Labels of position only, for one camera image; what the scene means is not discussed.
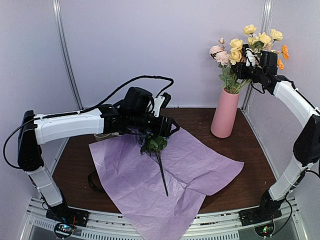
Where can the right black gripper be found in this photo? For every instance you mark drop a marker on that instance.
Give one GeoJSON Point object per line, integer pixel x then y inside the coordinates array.
{"type": "Point", "coordinates": [241, 73]}

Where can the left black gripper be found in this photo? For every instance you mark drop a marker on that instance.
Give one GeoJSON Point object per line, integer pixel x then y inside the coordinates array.
{"type": "Point", "coordinates": [166, 126]}

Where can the peach rose stem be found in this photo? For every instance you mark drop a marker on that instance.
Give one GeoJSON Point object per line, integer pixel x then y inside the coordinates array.
{"type": "Point", "coordinates": [221, 56]}

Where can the yellow rose bunch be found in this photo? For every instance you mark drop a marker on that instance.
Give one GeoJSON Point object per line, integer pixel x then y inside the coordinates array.
{"type": "Point", "coordinates": [257, 42]}

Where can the blue hydrangea flower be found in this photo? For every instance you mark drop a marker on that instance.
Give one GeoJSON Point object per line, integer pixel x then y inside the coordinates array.
{"type": "Point", "coordinates": [153, 145]}

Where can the fuzzy green orange flower stem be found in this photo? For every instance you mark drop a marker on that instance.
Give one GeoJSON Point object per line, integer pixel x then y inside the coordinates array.
{"type": "Point", "coordinates": [283, 55]}

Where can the purple tissue paper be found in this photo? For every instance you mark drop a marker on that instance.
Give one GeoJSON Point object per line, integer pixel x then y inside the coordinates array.
{"type": "Point", "coordinates": [133, 180]}

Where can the black printed ribbon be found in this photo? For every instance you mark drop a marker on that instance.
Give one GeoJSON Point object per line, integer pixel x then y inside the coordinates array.
{"type": "Point", "coordinates": [92, 184]}

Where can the pink and yellow roses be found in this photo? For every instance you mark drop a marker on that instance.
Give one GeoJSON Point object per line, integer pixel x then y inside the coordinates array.
{"type": "Point", "coordinates": [231, 81]}

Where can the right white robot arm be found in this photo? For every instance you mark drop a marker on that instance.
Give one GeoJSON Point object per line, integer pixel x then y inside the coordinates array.
{"type": "Point", "coordinates": [306, 148]}

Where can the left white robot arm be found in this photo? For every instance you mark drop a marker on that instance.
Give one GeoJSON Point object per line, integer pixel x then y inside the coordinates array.
{"type": "Point", "coordinates": [40, 129]}

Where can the pink cylindrical vase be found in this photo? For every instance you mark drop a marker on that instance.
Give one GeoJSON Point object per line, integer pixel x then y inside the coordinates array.
{"type": "Point", "coordinates": [225, 114]}

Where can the white floral mug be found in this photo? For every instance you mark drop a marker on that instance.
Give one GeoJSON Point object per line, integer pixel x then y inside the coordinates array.
{"type": "Point", "coordinates": [101, 137]}

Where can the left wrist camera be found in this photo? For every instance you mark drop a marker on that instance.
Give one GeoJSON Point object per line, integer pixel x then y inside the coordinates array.
{"type": "Point", "coordinates": [136, 100]}

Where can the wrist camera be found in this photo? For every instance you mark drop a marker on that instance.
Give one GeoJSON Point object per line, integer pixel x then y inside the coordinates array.
{"type": "Point", "coordinates": [268, 62]}
{"type": "Point", "coordinates": [136, 100]}

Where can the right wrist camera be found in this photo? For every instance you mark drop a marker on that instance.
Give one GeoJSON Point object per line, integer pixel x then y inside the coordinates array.
{"type": "Point", "coordinates": [268, 62]}

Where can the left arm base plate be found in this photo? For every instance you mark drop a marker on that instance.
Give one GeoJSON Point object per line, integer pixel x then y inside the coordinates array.
{"type": "Point", "coordinates": [68, 215]}

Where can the left aluminium frame post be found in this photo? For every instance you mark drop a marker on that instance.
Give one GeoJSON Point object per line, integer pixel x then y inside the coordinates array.
{"type": "Point", "coordinates": [65, 52]}

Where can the aluminium front rail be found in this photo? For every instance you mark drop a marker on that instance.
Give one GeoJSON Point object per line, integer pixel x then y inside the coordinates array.
{"type": "Point", "coordinates": [239, 224]}

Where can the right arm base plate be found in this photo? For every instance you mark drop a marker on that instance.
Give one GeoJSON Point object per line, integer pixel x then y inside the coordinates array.
{"type": "Point", "coordinates": [253, 216]}

